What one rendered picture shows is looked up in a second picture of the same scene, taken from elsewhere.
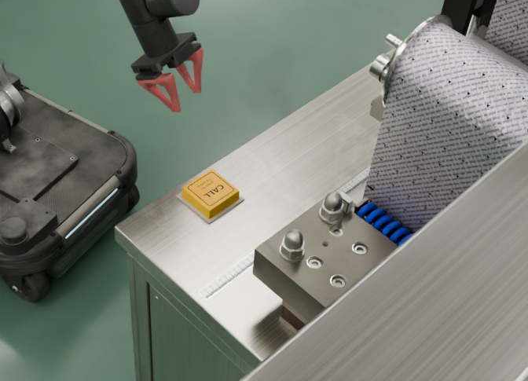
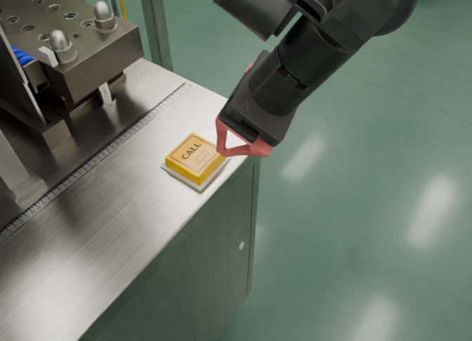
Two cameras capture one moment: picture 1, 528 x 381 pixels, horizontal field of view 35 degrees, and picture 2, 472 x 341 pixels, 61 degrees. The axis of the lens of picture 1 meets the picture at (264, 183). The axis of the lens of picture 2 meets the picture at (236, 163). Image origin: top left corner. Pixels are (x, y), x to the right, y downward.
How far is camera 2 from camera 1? 1.48 m
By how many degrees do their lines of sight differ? 83
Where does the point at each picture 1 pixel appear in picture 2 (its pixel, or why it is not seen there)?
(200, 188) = (205, 151)
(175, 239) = not seen: hidden behind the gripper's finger
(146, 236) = not seen: hidden behind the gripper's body
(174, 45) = (252, 74)
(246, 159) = (162, 219)
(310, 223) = (86, 47)
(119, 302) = not seen: outside the picture
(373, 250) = (33, 36)
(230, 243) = (170, 124)
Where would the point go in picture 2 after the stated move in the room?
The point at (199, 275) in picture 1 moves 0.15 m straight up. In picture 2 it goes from (192, 97) to (185, 25)
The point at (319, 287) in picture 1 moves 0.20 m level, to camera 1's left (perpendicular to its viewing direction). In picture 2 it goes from (87, 10) to (199, 5)
